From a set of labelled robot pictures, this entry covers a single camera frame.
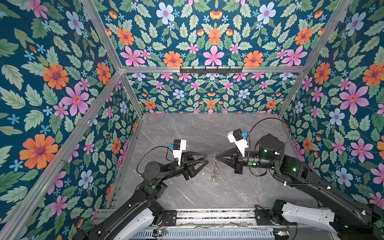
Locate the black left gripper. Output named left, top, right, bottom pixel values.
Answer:
left=158, top=151, right=209, bottom=184

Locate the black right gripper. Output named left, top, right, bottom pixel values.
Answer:
left=216, top=147, right=277, bottom=176

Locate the silver keyring with keys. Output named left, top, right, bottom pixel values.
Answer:
left=211, top=155, right=220, bottom=182

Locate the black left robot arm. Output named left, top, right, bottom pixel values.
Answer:
left=73, top=152, right=209, bottom=240

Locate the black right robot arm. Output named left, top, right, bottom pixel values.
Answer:
left=214, top=132, right=382, bottom=240

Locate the white ventilation grille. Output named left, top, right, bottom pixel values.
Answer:
left=132, top=229, right=275, bottom=240

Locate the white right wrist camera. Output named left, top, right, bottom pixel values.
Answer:
left=227, top=129, right=249, bottom=157

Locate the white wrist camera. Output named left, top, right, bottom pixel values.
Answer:
left=169, top=140, right=187, bottom=166
left=227, top=129, right=249, bottom=157

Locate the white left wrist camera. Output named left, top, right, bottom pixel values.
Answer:
left=169, top=140, right=187, bottom=166

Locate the left camera black cable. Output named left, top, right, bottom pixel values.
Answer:
left=135, top=145, right=176, bottom=176

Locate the camera black cable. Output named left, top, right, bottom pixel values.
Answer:
left=135, top=145, right=176, bottom=176
left=244, top=116, right=292, bottom=151

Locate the right camera black cable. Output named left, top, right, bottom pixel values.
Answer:
left=244, top=116, right=292, bottom=151

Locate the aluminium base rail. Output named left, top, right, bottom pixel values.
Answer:
left=92, top=208, right=340, bottom=229

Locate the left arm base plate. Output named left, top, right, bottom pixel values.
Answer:
left=159, top=210, right=178, bottom=227

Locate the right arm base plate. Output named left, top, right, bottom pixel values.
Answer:
left=254, top=205, right=297, bottom=226

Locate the black hook rail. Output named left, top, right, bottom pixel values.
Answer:
left=179, top=66, right=243, bottom=74

